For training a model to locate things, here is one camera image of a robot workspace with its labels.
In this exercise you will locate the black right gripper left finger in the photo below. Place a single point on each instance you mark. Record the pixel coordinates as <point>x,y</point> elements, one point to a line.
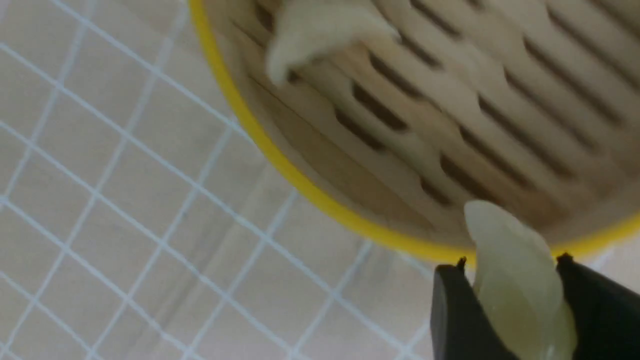
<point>459,327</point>

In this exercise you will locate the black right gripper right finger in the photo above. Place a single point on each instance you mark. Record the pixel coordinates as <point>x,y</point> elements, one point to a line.
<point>606,314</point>

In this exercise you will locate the pale green dumpling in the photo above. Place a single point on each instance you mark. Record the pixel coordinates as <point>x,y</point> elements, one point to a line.
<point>517,285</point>

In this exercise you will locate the cream white dumpling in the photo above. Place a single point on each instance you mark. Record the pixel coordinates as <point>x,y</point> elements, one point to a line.
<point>305,30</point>

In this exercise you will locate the bamboo steamer tray yellow rims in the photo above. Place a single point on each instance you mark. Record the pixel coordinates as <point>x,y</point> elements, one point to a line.
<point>529,104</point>

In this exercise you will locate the beige checkered tablecloth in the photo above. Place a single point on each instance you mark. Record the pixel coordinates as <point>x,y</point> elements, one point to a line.
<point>139,221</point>

